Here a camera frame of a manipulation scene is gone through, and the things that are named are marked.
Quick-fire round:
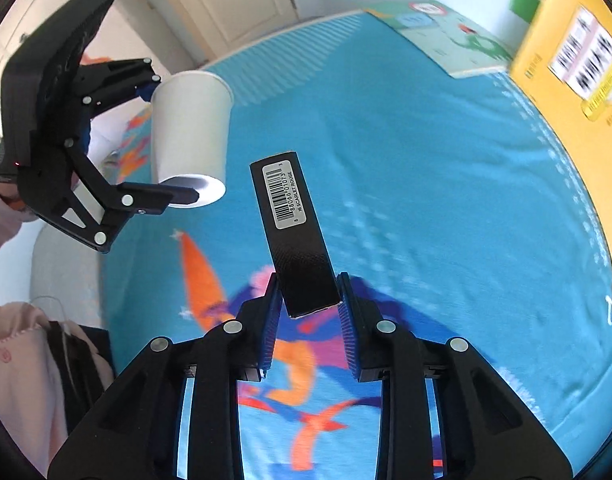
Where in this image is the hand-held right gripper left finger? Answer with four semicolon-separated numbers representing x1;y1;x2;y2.
46;272;283;480

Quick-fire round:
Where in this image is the dark cloth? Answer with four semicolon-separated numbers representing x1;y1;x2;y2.
46;320;119;441

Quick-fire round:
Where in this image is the person's pink top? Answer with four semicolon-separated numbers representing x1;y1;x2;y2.
0;300;116;461

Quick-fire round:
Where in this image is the white paper cup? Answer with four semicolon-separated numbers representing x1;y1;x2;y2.
150;71;234;207

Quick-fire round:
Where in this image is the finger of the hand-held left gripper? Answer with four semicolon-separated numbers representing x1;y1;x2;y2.
37;141;201;255
74;57;163;118

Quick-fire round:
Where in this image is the green board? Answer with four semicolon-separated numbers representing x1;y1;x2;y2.
508;0;544;23

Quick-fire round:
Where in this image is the blue printed mat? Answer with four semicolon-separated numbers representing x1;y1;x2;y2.
98;7;612;480

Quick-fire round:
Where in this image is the black slim box with barcode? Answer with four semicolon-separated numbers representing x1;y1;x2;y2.
249;150;343;319

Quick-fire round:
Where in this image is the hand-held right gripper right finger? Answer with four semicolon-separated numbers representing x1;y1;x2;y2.
336;272;576;480

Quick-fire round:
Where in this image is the cream panelled door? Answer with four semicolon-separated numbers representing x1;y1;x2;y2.
140;0;301;63

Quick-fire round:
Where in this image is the person's left forearm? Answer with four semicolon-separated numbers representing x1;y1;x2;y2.
0;180;36;266

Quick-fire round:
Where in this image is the yellow cardboard box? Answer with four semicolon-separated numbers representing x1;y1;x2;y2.
508;0;612;286

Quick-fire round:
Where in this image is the green picture book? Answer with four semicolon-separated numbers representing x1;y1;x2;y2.
363;0;517;79

